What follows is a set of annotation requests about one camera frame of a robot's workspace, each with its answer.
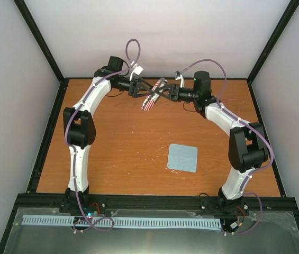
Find flag print glasses case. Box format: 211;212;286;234
141;78;167;112

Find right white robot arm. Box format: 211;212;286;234
144;71;274;213

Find light blue slotted cable duct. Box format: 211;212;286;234
21;215;221;230

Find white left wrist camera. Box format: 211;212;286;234
129;64;143;81

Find light blue cleaning cloth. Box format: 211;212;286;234
167;143;198;173

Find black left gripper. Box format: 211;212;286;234
112;76;152;98

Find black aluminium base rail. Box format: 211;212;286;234
15;193;297;216

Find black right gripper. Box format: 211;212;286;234
155;84;198;103

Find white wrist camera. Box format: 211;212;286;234
174;70;185;88
129;64;143;81

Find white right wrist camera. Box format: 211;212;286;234
174;70;185;88

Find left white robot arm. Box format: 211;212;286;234
63;56;168;213

